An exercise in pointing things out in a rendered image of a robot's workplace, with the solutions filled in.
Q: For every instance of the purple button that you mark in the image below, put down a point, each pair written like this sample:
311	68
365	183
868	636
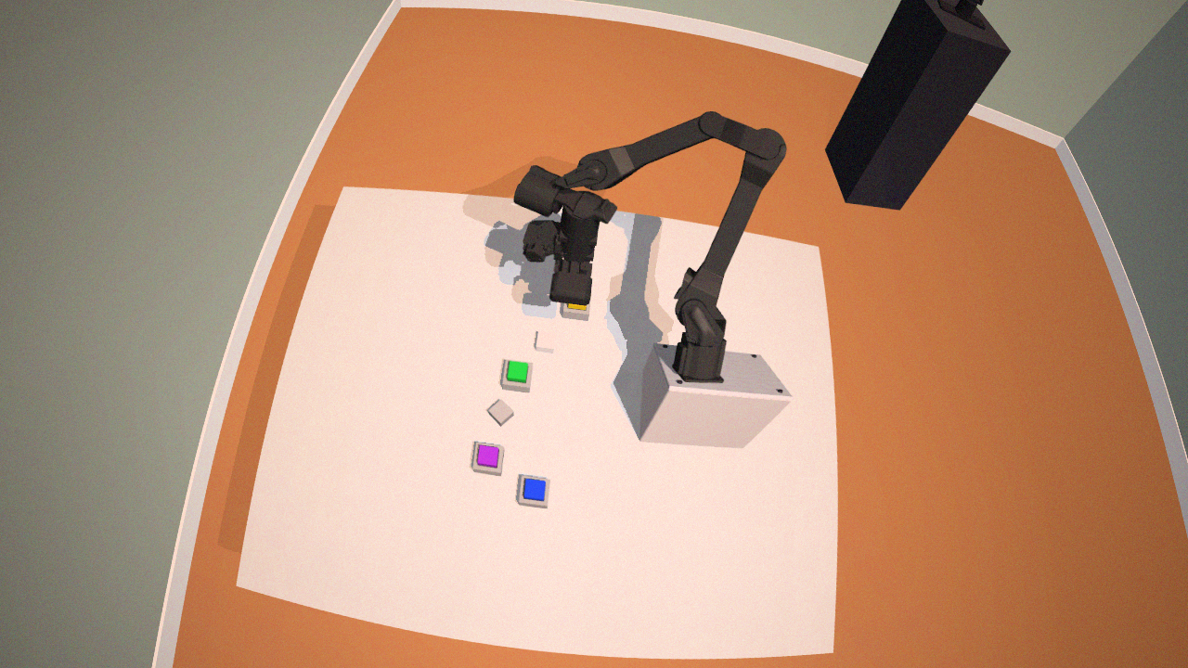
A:
488	459

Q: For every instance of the yellow button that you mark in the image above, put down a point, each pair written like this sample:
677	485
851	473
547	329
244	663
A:
577	312

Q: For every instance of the green button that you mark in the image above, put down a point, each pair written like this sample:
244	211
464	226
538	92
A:
517	376

